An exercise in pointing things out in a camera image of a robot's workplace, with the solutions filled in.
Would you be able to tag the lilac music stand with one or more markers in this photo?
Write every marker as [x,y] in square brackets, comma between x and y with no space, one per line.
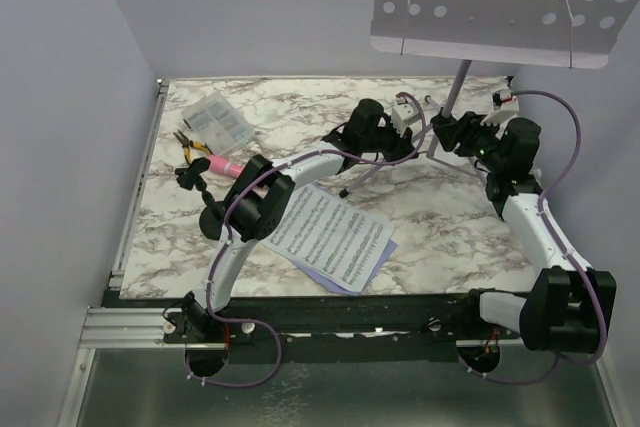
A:
[560,36]

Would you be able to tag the black microphone desk stand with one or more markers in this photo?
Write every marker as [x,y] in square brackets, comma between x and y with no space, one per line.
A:
[211,217]

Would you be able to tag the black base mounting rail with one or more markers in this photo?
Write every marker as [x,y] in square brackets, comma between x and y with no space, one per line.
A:
[433,327]

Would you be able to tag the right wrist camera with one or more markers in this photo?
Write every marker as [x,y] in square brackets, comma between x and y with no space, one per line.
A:
[505,107]

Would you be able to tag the white sheet music page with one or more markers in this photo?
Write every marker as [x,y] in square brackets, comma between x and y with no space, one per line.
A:
[338,241]

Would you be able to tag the pink toy microphone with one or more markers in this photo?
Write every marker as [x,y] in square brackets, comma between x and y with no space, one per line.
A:
[223,167]

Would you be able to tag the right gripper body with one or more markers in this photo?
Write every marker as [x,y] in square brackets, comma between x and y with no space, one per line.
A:
[460,131]

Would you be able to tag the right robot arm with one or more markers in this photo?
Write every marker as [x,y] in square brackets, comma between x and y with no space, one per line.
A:
[540,227]

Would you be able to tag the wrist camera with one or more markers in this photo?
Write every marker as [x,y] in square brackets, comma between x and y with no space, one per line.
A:
[405,113]
[505,107]

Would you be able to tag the clear plastic compartment box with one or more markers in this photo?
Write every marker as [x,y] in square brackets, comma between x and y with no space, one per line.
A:
[218,125]

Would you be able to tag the aluminium extrusion frame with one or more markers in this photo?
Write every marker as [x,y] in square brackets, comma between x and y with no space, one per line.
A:
[114,324]

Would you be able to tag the lilac paper sheet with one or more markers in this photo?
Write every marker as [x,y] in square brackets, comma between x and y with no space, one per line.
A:
[332,287]

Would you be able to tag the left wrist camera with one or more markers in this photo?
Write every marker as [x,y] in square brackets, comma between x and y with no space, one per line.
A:
[405,113]

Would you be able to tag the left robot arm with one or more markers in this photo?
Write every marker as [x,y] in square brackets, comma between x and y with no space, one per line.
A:
[256,203]

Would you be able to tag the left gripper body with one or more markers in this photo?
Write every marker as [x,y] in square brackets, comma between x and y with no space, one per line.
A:
[392,142]

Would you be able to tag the yellow handled pliers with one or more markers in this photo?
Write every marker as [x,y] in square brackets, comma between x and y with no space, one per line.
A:
[188,145]

